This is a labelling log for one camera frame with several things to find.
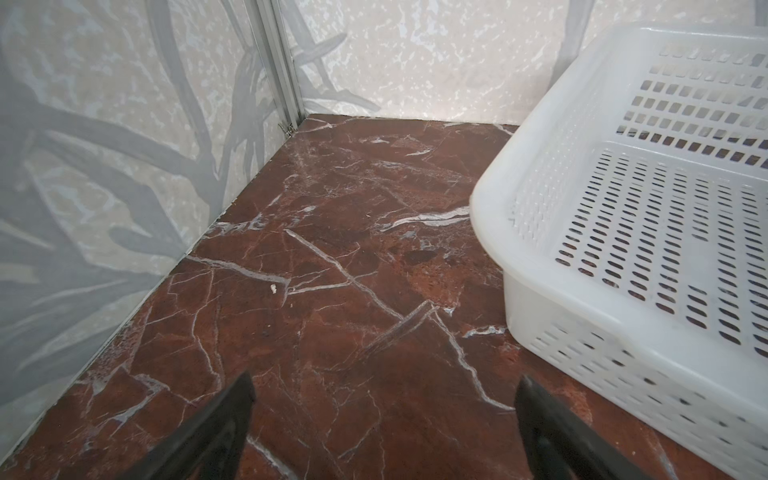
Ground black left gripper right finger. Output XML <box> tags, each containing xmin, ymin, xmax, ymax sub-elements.
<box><xmin>514</xmin><ymin>375</ymin><xmax>648</xmax><ymax>479</ymax></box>

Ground white perforated plastic basket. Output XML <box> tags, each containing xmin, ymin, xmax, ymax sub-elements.
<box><xmin>469</xmin><ymin>23</ymin><xmax>767</xmax><ymax>479</ymax></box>

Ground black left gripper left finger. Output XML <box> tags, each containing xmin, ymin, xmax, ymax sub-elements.
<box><xmin>119</xmin><ymin>371</ymin><xmax>256</xmax><ymax>479</ymax></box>

